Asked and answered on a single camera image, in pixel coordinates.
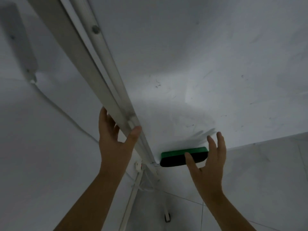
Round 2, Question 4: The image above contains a person's left hand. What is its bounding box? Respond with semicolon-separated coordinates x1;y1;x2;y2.
98;107;143;175

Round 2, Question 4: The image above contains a person's right hand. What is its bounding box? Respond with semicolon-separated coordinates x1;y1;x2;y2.
184;131;227;203

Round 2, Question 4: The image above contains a green and black eraser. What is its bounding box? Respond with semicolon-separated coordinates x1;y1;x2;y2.
159;146;209;168

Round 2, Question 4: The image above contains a white whiteboard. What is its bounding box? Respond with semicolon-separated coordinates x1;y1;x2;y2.
25;0;308;224

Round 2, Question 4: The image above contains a person's left forearm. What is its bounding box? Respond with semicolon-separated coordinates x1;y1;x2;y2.
53;171;126;231

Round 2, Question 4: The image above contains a person's right forearm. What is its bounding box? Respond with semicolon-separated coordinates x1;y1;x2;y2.
204;192;256;231

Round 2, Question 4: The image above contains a long white power strip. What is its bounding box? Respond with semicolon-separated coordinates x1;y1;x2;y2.
0;3;39;83

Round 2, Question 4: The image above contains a white cable conduit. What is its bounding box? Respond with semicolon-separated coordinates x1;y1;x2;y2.
119;170;143;231

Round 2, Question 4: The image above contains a white power strip cable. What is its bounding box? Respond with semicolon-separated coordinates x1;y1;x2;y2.
30;80;100;143

